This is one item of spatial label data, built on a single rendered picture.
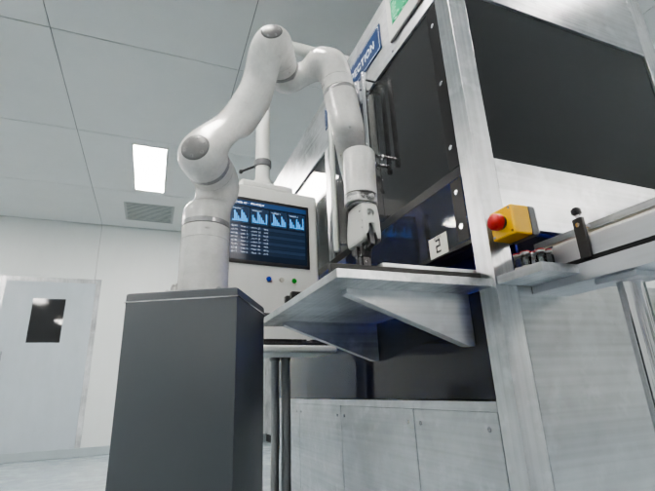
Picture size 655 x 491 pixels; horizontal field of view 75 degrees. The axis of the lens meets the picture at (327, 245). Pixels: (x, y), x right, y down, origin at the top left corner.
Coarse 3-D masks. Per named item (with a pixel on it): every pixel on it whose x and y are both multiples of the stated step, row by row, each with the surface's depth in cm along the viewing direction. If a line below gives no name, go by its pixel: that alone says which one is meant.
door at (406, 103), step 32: (416, 32) 146; (416, 64) 144; (384, 96) 164; (416, 96) 143; (384, 128) 162; (416, 128) 141; (384, 160) 160; (416, 160) 140; (384, 192) 158; (416, 192) 138
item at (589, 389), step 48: (528, 288) 104; (528, 336) 100; (576, 336) 105; (624, 336) 112; (576, 384) 101; (624, 384) 106; (336, 432) 178; (384, 432) 142; (432, 432) 119; (480, 432) 102; (576, 432) 96; (624, 432) 101; (336, 480) 174; (384, 480) 140; (432, 480) 117; (480, 480) 101; (576, 480) 92; (624, 480) 97
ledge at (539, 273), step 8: (536, 264) 91; (544, 264) 90; (552, 264) 91; (560, 264) 92; (568, 264) 93; (512, 272) 97; (520, 272) 94; (528, 272) 92; (536, 272) 91; (544, 272) 91; (552, 272) 91; (560, 272) 92; (568, 272) 92; (576, 272) 93; (504, 280) 99; (512, 280) 97; (520, 280) 97; (528, 280) 97; (536, 280) 98; (544, 280) 98; (552, 280) 98
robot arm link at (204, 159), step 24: (264, 48) 115; (288, 48) 118; (264, 72) 117; (288, 72) 125; (240, 96) 117; (264, 96) 119; (216, 120) 113; (240, 120) 114; (192, 144) 106; (216, 144) 107; (192, 168) 106; (216, 168) 108
